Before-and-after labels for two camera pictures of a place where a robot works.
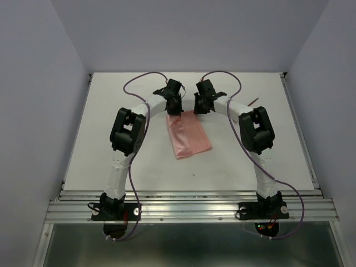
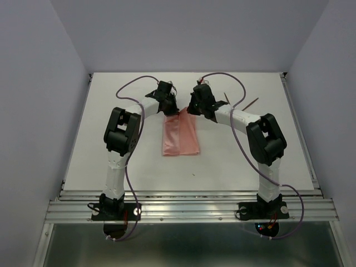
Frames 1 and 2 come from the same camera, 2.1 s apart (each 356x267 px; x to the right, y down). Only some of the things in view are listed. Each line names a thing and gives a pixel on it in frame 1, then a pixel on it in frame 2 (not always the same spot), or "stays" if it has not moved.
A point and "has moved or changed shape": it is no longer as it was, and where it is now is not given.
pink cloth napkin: x=187 y=135 has moved or changed shape
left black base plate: x=103 y=211 stays
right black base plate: x=262 y=211 stays
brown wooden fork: x=252 y=102 stays
